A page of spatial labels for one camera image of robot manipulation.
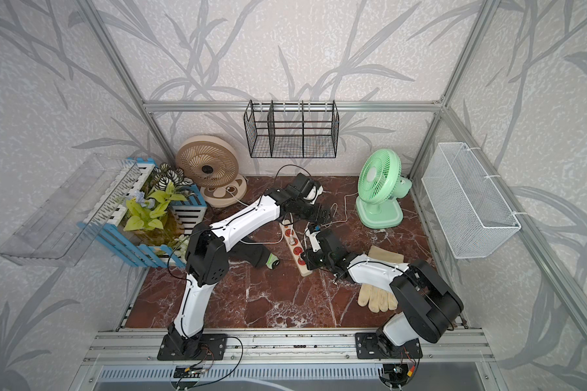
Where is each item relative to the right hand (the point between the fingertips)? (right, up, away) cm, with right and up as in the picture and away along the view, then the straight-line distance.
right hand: (302, 253), depth 88 cm
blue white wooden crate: (-54, +14, -23) cm, 60 cm away
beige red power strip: (-3, +2, +5) cm, 6 cm away
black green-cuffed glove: (-17, -1, +3) cm, 17 cm away
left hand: (+8, +14, 0) cm, 16 cm away
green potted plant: (-48, +15, -11) cm, 52 cm away
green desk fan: (+27, +25, -5) cm, 37 cm away
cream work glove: (+25, -14, -6) cm, 30 cm away
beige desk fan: (-35, +34, +4) cm, 49 cm away
